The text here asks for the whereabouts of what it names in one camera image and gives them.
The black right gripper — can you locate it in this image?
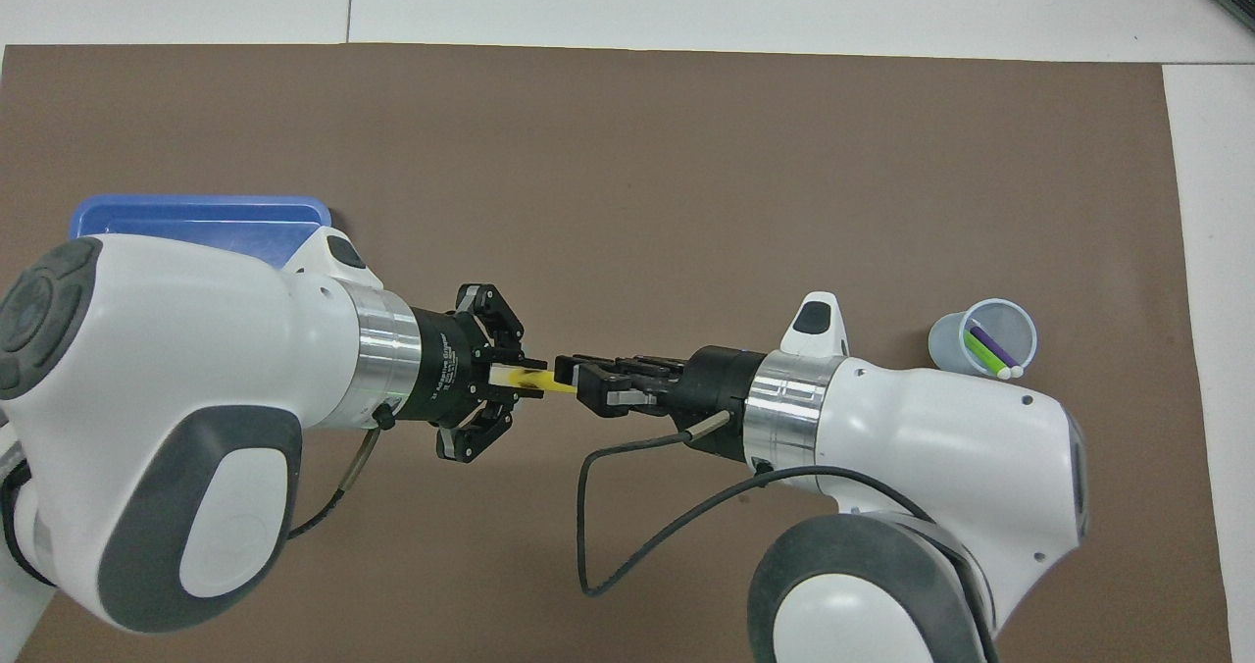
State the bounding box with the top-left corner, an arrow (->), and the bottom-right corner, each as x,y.
554,346 -> 763,464

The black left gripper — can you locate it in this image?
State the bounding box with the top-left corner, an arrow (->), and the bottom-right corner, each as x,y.
405,283 -> 548,465

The yellow pen with white cap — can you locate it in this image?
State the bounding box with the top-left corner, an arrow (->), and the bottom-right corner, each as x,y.
487,364 -> 581,397

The green pen with white cap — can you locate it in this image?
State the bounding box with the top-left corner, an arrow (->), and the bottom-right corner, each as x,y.
964,331 -> 1012,382

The purple pen with white cap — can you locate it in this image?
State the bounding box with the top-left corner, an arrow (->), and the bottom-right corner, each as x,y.
966,322 -> 1024,380

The brown table mat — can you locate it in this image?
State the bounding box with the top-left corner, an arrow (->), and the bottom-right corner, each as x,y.
0,43 -> 1231,663

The translucent plastic cup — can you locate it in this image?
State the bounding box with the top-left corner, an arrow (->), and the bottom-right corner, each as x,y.
928,297 -> 1038,382

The blue plastic tray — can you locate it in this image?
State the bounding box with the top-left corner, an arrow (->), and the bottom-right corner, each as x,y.
71,195 -> 332,272

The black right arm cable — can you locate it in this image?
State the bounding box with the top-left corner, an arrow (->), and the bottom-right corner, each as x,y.
577,410 -> 996,644

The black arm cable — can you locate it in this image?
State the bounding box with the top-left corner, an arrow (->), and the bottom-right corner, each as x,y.
284,403 -> 398,541
577,410 -> 996,644

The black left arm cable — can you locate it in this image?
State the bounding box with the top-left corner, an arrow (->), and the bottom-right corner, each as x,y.
284,403 -> 398,541

